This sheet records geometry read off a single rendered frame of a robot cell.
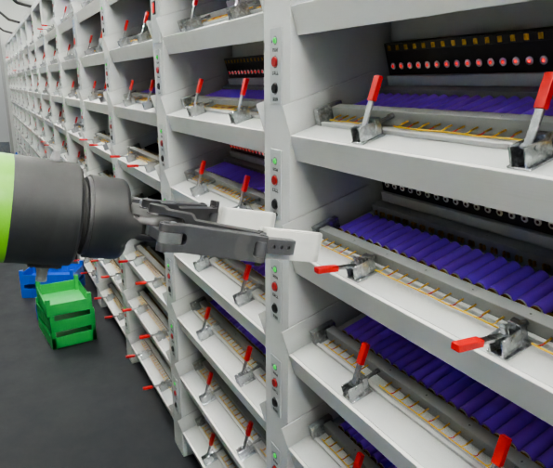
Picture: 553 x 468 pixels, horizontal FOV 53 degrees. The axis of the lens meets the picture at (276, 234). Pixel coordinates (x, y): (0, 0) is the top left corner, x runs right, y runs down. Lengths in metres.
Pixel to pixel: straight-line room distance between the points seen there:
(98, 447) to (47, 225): 1.64
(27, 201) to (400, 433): 0.59
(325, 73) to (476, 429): 0.59
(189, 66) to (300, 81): 0.70
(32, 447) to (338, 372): 1.38
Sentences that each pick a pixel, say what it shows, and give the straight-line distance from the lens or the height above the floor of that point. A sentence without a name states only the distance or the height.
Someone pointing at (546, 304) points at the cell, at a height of 0.94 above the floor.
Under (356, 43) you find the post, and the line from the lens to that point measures 1.00.
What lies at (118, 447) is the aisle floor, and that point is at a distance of 2.05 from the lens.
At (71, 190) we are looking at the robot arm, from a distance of 0.48.
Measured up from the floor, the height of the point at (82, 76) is 1.21.
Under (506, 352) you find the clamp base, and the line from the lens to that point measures 0.64.
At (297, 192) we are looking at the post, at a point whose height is 0.99.
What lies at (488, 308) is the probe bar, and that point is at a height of 0.92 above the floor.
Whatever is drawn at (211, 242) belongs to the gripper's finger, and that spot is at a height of 1.04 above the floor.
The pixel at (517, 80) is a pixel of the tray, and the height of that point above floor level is 1.18.
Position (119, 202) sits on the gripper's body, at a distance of 0.50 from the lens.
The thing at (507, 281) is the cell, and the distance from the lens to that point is 0.73.
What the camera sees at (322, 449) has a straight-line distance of 1.13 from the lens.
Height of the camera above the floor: 1.18
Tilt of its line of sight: 15 degrees down
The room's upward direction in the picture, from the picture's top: straight up
